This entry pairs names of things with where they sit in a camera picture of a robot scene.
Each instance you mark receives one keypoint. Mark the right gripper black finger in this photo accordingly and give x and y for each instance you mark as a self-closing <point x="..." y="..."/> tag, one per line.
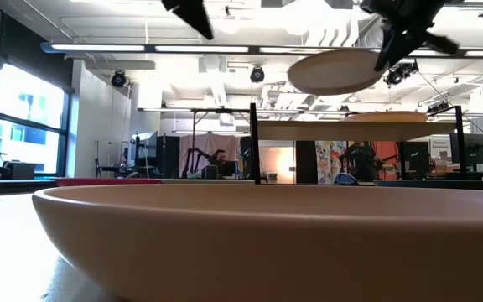
<point x="443" y="44"/>
<point x="390" y="46"/>

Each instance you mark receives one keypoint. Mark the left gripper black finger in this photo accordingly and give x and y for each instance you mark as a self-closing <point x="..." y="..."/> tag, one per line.
<point x="193" y="14"/>

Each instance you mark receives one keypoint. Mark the beige plate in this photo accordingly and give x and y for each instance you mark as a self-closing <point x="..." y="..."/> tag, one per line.
<point x="333" y="73"/>

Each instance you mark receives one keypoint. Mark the magenta plate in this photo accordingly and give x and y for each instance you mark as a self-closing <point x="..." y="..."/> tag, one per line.
<point x="107" y="181"/>

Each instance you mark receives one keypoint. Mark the small black robot arm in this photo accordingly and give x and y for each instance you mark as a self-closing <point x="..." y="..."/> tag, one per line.
<point x="195" y="157"/>

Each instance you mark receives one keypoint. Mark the black ceiling light cluster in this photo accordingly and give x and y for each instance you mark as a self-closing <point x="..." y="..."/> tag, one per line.
<point x="401" y="74"/>

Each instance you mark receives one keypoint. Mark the black ceiling spotlight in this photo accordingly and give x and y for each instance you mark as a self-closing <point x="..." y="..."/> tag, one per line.
<point x="118" y="79"/>
<point x="257" y="74"/>

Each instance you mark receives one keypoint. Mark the long ceiling light fixture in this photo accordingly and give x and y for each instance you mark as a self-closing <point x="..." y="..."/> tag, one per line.
<point x="99" y="48"/>

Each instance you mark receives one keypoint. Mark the white printed sign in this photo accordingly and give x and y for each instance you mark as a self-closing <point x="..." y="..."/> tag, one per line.
<point x="440" y="149"/>

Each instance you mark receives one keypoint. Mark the black computer monitor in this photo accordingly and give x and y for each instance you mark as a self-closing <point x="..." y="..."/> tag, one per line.
<point x="470" y="149"/>

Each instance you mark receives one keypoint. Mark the orange panel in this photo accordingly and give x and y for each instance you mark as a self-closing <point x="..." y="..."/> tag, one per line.
<point x="388" y="155"/>

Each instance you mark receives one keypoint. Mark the standing person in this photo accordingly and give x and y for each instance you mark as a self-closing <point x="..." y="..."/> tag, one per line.
<point x="361" y="161"/>

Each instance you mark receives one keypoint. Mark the beige curtain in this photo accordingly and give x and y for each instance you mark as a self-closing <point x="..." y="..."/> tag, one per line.
<point x="199" y="142"/>

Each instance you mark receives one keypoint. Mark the colourful poster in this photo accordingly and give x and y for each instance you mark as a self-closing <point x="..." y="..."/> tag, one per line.
<point x="329" y="161"/>

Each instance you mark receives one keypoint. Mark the grey computer monitor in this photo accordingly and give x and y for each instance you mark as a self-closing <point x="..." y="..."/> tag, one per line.
<point x="145" y="147"/>

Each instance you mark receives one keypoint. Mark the blue round object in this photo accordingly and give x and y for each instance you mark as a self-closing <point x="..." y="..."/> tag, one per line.
<point x="345" y="179"/>

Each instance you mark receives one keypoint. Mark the black tall cabinet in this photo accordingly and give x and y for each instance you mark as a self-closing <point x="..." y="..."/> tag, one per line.
<point x="168" y="157"/>

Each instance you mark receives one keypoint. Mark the seated person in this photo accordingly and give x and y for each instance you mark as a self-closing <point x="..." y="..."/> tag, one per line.
<point x="224" y="161"/>

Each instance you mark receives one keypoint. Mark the large window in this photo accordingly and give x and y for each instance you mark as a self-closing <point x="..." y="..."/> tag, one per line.
<point x="27" y="126"/>

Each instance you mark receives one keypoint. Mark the salmon pink plate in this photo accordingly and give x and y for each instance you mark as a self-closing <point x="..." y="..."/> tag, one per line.
<point x="266" y="243"/>

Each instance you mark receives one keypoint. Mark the wooden shelf black metal frame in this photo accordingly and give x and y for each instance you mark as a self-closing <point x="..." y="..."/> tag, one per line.
<point x="350" y="131"/>

